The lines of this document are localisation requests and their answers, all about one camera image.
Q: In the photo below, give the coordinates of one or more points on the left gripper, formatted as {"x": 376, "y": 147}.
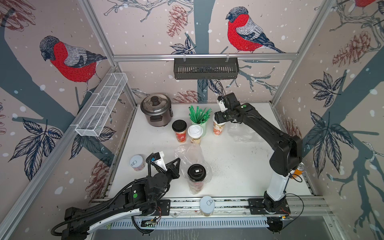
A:
{"x": 174, "y": 172}

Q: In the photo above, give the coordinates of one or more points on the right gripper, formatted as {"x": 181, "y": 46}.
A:
{"x": 219, "y": 117}

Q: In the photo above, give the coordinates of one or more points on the clear plastic carrier bag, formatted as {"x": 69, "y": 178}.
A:
{"x": 191, "y": 154}

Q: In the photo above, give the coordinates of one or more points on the red cup black lid front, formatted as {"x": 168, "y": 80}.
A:
{"x": 196, "y": 175}

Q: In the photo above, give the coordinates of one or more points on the red cup black lid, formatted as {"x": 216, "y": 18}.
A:
{"x": 196, "y": 175}
{"x": 180, "y": 129}

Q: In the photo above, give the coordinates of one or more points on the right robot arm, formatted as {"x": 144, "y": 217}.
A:
{"x": 287, "y": 153}

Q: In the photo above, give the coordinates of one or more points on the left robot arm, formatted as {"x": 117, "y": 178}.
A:
{"x": 138, "y": 198}

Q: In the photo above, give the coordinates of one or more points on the spare clear plastic bags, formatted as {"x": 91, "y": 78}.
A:
{"x": 242, "y": 133}

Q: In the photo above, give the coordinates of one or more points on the green straw holder cup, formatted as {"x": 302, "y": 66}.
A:
{"x": 199, "y": 116}

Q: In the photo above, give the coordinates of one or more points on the yellow cup white lid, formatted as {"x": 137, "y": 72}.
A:
{"x": 195, "y": 133}

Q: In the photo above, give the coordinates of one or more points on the white can left side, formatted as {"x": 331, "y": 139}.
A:
{"x": 137, "y": 163}

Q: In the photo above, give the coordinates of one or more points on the silver rice cooker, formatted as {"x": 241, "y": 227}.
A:
{"x": 158, "y": 109}

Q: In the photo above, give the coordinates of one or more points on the orange drink can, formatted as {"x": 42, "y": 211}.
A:
{"x": 298, "y": 171}

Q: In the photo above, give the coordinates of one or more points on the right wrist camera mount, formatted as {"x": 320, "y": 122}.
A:
{"x": 221, "y": 104}

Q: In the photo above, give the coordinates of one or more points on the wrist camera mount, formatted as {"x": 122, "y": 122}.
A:
{"x": 157, "y": 161}
{"x": 221, "y": 104}

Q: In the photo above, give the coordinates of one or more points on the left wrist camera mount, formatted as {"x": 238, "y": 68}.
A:
{"x": 157, "y": 161}

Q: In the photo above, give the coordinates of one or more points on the can on front rail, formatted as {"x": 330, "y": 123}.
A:
{"x": 207, "y": 206}

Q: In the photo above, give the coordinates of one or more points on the black hanging wire basket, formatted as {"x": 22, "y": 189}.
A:
{"x": 206, "y": 69}

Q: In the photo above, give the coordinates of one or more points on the white mesh wall shelf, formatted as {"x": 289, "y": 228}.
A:
{"x": 94, "y": 120}

